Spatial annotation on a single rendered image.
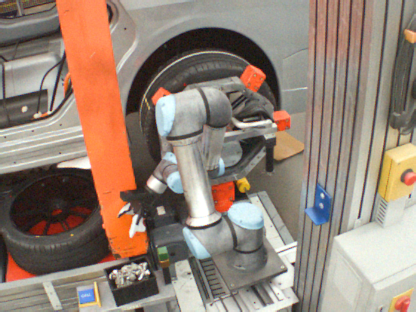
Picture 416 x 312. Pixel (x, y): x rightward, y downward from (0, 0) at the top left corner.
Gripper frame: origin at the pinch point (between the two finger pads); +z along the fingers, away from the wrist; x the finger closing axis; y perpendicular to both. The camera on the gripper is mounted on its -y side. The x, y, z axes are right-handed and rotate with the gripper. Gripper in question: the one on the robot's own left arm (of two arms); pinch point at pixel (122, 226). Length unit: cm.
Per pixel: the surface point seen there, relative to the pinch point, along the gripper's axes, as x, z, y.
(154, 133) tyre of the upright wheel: 41, -33, 14
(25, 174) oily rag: 183, 64, 25
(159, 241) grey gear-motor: 28, 10, 42
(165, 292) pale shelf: -7.5, 18.0, 32.7
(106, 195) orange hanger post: 9.9, -6.3, -8.3
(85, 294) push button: 5.4, 39.0, 7.2
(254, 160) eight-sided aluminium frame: 25, -49, 59
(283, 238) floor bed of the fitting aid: 27, -20, 115
